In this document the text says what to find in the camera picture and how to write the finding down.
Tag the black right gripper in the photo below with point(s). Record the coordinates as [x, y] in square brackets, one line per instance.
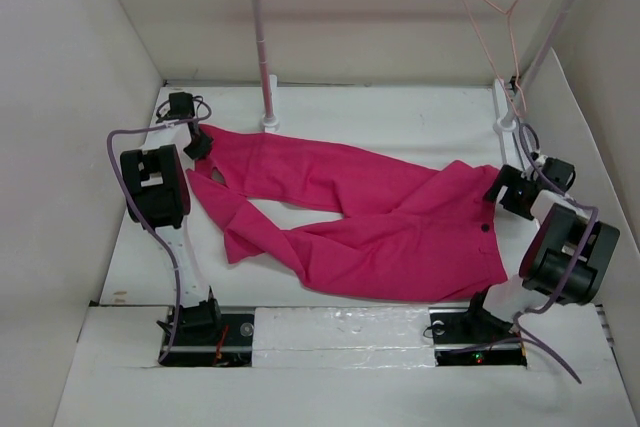
[510, 177]

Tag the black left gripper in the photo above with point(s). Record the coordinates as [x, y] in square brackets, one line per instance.
[205, 146]

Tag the pink trousers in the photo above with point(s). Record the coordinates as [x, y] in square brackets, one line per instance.
[350, 222]

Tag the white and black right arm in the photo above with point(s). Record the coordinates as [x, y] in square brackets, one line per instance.
[566, 261]

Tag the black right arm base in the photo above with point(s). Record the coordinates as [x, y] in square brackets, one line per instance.
[461, 338]

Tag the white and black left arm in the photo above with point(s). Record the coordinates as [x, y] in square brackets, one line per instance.
[154, 184]

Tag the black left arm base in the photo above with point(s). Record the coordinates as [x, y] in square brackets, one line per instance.
[230, 347]

